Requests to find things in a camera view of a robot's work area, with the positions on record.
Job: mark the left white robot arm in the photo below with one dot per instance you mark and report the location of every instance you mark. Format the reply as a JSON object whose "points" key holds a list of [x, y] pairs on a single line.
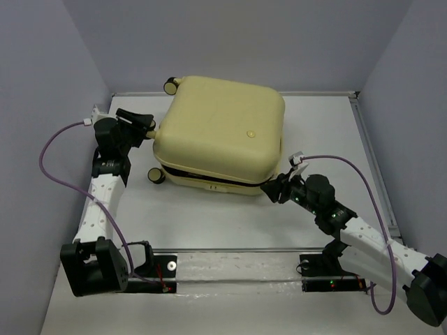
{"points": [[99, 260]]}

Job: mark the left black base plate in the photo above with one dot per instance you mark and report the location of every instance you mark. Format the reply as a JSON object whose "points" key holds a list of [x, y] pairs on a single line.
{"points": [[159, 277]]}

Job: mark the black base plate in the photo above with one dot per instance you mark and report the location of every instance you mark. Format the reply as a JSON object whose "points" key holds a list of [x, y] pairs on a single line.
{"points": [[322, 272], [159, 277]]}

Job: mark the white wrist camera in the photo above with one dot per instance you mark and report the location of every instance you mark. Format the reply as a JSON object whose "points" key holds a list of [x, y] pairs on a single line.
{"points": [[298, 164], [98, 113]]}

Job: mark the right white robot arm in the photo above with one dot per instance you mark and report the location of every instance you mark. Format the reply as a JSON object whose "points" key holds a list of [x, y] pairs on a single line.
{"points": [[418, 279]]}

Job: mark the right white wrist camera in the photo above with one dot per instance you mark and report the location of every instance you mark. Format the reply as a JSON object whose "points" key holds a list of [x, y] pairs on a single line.
{"points": [[298, 164]]}

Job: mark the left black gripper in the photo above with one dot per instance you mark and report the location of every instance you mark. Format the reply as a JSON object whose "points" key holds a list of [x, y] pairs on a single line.
{"points": [[142, 121]]}

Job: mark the yellow suitcase with black lining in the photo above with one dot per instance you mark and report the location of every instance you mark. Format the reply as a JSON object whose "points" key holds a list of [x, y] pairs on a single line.
{"points": [[219, 135]]}

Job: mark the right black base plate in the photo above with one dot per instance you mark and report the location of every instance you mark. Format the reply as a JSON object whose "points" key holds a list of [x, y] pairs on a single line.
{"points": [[322, 272]]}

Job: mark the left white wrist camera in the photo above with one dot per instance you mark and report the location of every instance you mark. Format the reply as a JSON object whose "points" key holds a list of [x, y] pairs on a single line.
{"points": [[98, 113]]}

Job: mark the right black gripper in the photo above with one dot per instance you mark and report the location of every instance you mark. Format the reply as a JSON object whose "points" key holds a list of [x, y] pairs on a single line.
{"points": [[272, 188]]}

